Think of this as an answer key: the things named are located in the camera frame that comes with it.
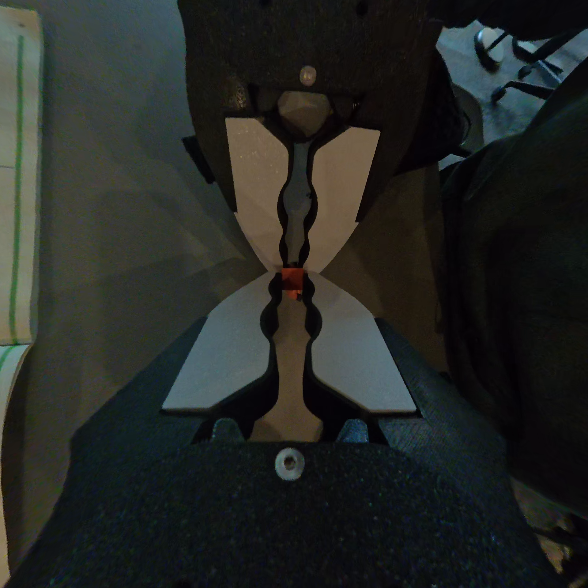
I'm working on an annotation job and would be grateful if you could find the black office chair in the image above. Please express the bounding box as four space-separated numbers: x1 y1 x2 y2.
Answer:
473 19 578 104

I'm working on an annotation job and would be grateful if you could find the orange toy brick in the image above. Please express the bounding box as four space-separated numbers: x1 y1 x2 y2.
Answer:
281 267 307 299

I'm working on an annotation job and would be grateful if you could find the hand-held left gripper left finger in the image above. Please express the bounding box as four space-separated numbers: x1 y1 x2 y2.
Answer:
163 273 281 414

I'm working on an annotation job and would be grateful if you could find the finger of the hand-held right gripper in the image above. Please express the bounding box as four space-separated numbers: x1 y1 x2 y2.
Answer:
299 127 382 274
225 116 293 274

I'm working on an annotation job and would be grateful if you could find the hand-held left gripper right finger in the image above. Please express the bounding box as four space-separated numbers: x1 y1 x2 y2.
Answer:
303 273 419 414

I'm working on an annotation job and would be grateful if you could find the white instruction booklet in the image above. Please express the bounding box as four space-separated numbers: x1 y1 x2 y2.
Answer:
0 9 45 570

